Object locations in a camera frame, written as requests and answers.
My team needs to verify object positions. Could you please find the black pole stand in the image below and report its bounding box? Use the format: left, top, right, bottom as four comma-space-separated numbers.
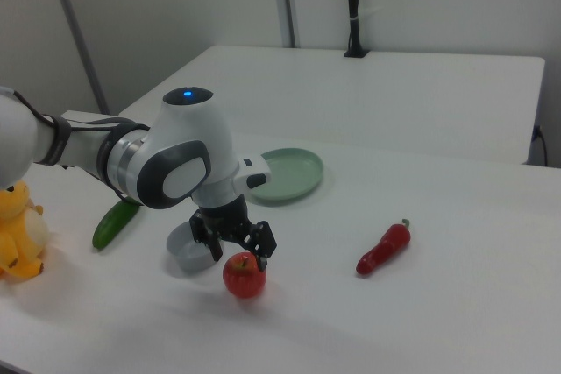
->
343, 0, 369, 59

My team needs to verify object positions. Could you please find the green cucumber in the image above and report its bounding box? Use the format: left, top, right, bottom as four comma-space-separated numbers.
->
91, 201, 141, 252

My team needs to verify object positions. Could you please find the white side table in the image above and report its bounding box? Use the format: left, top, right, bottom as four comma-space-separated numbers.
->
117, 44, 547, 166

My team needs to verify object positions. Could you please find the black power cable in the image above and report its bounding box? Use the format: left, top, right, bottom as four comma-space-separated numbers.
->
532, 123, 549, 167

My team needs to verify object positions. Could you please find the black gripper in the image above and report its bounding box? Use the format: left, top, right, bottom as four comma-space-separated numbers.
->
188, 196, 278, 272

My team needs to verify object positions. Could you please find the orange plush toy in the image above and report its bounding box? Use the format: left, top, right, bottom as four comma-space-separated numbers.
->
0, 180, 50, 281

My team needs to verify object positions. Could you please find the pale green plate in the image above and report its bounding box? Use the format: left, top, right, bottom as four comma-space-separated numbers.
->
249, 147, 325, 208

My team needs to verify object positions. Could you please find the grey bowl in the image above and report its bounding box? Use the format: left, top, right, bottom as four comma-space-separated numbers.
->
166, 221, 229, 273

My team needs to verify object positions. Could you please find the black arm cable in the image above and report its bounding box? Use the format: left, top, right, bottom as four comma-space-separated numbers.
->
0, 88, 150, 208

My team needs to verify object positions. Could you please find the grey cable strap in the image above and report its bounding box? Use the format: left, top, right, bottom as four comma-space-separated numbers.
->
43, 114, 74, 166

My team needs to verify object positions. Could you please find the red apple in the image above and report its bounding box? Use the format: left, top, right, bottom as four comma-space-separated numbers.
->
222, 251, 267, 300

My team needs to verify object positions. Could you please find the red chili pepper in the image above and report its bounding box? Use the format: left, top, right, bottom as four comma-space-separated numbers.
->
355, 218, 413, 278

